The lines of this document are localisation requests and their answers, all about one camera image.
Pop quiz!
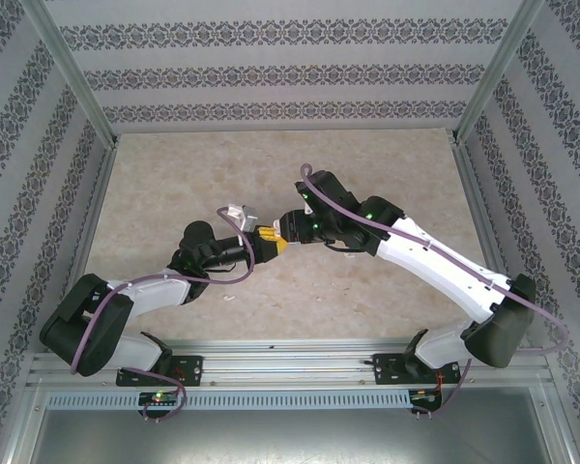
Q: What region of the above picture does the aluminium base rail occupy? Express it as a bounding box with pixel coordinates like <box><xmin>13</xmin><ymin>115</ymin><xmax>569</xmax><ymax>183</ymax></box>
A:
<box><xmin>26</xmin><ymin>337</ymin><xmax>550</xmax><ymax>388</ymax></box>

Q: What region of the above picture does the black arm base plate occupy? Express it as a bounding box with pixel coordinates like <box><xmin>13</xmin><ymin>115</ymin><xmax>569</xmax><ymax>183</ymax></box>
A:
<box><xmin>369</xmin><ymin>352</ymin><xmax>468</xmax><ymax>388</ymax></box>
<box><xmin>115</xmin><ymin>355</ymin><xmax>205</xmax><ymax>389</ymax></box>

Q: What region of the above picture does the aluminium frame side rail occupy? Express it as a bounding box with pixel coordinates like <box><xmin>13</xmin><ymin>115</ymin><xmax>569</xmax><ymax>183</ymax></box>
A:
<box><xmin>62</xmin><ymin>142</ymin><xmax>122</xmax><ymax>291</ymax></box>
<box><xmin>451</xmin><ymin>134</ymin><xmax>552</xmax><ymax>359</ymax></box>

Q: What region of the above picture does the short purple base cable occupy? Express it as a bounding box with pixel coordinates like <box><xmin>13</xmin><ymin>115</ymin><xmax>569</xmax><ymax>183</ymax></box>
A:
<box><xmin>123</xmin><ymin>369</ymin><xmax>189</xmax><ymax>422</ymax></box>
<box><xmin>432</xmin><ymin>360</ymin><xmax>475</xmax><ymax>421</ymax></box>

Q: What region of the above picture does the slotted grey cable duct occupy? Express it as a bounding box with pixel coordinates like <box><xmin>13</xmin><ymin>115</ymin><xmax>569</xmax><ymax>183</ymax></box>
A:
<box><xmin>45</xmin><ymin>390</ymin><xmax>412</xmax><ymax>412</ymax></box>

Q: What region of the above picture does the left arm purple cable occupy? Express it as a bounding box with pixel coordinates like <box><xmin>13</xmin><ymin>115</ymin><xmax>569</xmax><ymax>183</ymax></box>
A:
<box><xmin>70</xmin><ymin>206</ymin><xmax>257</xmax><ymax>376</ymax></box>

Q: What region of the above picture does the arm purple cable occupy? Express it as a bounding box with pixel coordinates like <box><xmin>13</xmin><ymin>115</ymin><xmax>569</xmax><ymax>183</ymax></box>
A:
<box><xmin>70</xmin><ymin>206</ymin><xmax>257</xmax><ymax>376</ymax></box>
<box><xmin>300</xmin><ymin>162</ymin><xmax>569</xmax><ymax>357</ymax></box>

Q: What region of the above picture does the aluminium frame post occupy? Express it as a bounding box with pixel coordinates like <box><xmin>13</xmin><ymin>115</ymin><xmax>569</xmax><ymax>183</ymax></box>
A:
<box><xmin>453</xmin><ymin>0</ymin><xmax>546</xmax><ymax>144</ymax></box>
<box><xmin>20</xmin><ymin>0</ymin><xmax>121</xmax><ymax>146</ymax></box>

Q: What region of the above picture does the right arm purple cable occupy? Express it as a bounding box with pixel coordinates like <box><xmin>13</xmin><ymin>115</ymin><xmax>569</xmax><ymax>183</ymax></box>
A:
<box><xmin>300</xmin><ymin>162</ymin><xmax>569</xmax><ymax>357</ymax></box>

